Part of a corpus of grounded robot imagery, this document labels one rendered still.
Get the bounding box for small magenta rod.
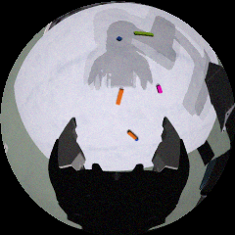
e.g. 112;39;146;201
156;85;163;93

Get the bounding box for orange rod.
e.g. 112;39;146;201
116;88;124;105
127;130;137;140

